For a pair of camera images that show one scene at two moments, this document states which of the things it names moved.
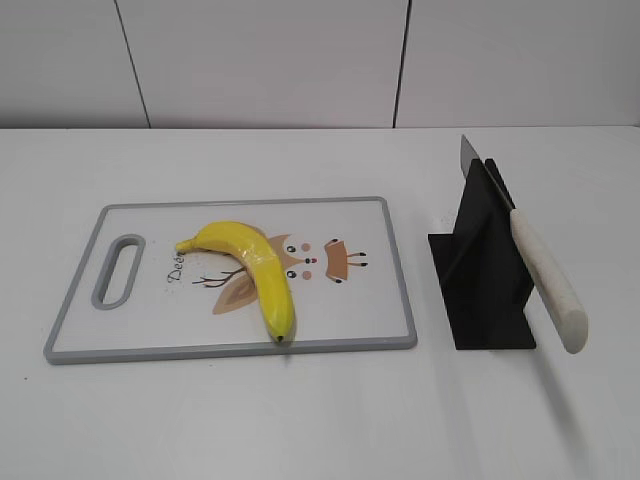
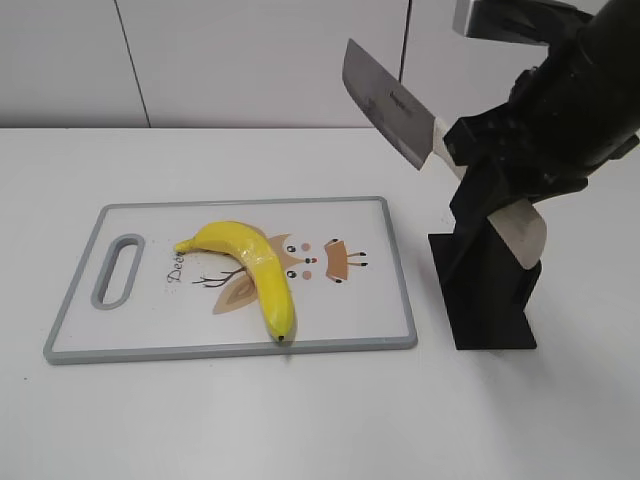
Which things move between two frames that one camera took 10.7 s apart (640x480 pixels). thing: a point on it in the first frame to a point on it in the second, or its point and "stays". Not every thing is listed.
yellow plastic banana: [256, 249] stays
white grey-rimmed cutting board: [131, 296] stays
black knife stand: [482, 269] stays
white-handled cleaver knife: [564, 314] to [400, 121]
